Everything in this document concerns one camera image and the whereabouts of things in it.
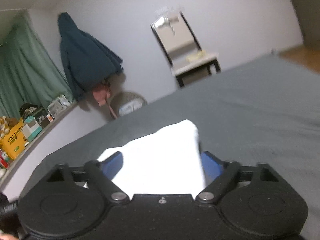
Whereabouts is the white long sleeve shirt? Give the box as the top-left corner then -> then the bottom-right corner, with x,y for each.
97,120 -> 206,198

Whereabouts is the woven grey waste basket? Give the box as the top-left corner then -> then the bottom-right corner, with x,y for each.
110,92 -> 148,117

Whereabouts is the pink hanging cloth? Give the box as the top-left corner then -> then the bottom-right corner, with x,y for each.
92,83 -> 111,107

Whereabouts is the dark grey bed sheet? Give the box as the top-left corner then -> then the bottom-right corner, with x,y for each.
22,55 -> 319,239

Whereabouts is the clear plastic storage box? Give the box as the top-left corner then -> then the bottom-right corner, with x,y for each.
47,94 -> 71,119

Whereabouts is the white teal small box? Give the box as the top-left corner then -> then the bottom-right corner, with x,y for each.
22,116 -> 42,142

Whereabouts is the yellow cardboard box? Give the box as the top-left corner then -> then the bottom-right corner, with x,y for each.
1,118 -> 27,159

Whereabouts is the dark teal hanging jacket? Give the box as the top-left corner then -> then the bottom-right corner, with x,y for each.
57,12 -> 123,101

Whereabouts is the red snack bag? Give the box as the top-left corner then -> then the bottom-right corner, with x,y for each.
0,150 -> 11,169

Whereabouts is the cream and black wooden chair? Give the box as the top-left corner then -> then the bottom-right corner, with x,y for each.
151,11 -> 221,88

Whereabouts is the yellow item on chair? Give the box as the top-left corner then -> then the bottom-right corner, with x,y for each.
186,50 -> 206,62

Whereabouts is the green curtain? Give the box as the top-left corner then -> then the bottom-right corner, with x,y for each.
1,15 -> 74,118

